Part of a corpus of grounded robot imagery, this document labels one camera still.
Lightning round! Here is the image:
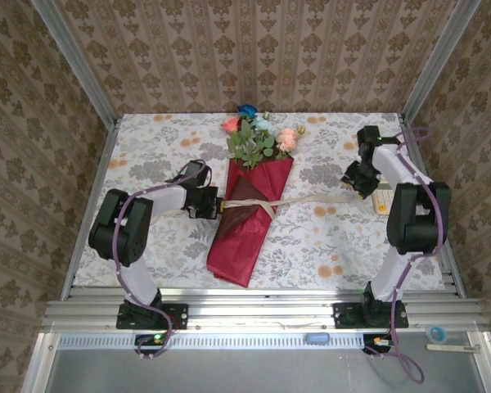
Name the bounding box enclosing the dark red wrapping paper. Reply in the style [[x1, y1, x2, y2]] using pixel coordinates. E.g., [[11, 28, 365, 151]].
[[206, 153, 295, 288]]

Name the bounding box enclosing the cream ribbon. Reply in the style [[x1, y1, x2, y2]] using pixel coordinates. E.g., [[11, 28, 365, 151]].
[[153, 192, 363, 224]]

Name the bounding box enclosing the pink fake rose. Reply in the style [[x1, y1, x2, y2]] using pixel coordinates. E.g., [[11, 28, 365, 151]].
[[222, 115, 250, 165]]

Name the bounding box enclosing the peach fake rose spray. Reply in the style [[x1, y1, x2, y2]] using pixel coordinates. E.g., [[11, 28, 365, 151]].
[[274, 124, 308, 161]]

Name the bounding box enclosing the light blue fake rose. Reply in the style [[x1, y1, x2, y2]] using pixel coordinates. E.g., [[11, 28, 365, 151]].
[[245, 111, 277, 171]]

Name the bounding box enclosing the yellow calculator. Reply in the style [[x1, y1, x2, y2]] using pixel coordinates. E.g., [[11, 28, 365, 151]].
[[371, 179, 396, 215]]

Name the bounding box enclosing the floral tablecloth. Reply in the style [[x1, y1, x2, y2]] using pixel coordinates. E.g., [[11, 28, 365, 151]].
[[71, 112, 447, 291]]

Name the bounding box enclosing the black controller board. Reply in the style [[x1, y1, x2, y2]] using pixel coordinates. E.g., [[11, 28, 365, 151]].
[[133, 333, 169, 348], [362, 333, 398, 356]]

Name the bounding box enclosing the grey metal tray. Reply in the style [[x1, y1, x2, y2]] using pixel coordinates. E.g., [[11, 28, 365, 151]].
[[22, 330, 491, 393]]

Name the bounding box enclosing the wooden stick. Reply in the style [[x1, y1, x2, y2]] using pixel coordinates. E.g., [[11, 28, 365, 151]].
[[426, 344, 482, 352]]

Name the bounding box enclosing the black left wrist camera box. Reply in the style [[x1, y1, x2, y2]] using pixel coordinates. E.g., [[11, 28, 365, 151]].
[[176, 159, 209, 184]]

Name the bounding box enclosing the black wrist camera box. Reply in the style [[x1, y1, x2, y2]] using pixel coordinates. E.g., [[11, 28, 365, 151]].
[[356, 124, 382, 145], [176, 159, 209, 184]]

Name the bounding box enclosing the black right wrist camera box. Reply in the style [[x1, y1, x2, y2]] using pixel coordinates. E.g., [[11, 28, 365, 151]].
[[356, 124, 382, 145]]

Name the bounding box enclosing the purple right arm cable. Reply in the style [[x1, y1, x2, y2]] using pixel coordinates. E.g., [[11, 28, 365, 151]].
[[388, 126, 441, 386]]

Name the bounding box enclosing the aluminium front rail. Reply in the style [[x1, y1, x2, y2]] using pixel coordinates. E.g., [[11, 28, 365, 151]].
[[40, 287, 487, 333]]

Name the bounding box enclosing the aluminium side rail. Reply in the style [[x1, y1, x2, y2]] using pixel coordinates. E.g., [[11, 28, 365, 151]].
[[399, 113, 467, 299], [60, 118, 119, 302]]

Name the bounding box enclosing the slotted cable duct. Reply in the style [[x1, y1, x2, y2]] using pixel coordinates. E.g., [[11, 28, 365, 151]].
[[56, 332, 367, 351]]

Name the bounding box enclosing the aluminium frame post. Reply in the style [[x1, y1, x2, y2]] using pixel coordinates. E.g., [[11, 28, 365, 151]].
[[400, 0, 482, 122], [29, 0, 119, 128]]

